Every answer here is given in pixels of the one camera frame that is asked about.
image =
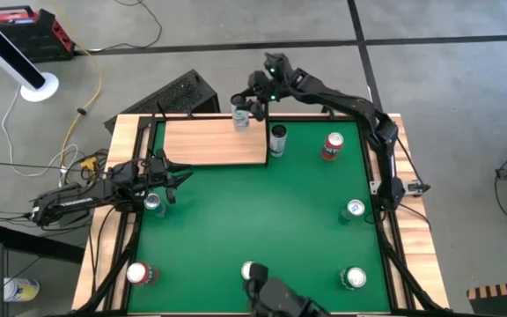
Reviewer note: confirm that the white and yellow wipes canister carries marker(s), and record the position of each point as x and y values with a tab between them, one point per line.
21	289

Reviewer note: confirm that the wooden shelf with black frame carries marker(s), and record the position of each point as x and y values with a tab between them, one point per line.
209	141

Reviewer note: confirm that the blue Red Bull can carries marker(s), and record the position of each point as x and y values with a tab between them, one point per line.
354	208
152	201

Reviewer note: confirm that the green table mat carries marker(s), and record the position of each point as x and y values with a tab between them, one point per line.
258	220

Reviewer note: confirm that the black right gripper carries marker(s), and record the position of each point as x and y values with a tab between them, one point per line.
266	88

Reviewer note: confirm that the yellow power plug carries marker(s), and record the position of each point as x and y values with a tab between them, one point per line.
88	163

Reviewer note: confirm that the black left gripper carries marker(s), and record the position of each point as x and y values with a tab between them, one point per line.
156	174

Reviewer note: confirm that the red Fanta can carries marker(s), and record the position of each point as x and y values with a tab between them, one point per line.
137	273
330	152

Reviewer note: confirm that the white and black floor stand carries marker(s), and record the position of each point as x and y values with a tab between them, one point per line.
38	88

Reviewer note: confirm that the black perforated metal box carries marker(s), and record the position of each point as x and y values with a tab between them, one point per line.
178	94

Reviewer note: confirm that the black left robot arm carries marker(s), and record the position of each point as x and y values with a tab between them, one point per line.
73	201

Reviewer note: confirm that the red and black toolbox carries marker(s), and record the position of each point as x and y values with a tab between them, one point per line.
38	42

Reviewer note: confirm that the green Sprite can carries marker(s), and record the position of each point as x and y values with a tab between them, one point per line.
247	269
355	277

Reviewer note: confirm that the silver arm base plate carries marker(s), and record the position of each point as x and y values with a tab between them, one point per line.
412	187

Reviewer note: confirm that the tall white Celsius can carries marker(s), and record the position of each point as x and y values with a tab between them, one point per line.
241	121
277	145

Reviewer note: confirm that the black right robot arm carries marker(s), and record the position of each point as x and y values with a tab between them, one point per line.
385	145

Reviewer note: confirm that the black box with striped edge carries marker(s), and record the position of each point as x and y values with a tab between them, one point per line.
504	304

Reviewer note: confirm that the black aluminium table frame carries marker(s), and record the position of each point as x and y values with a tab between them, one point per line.
385	264

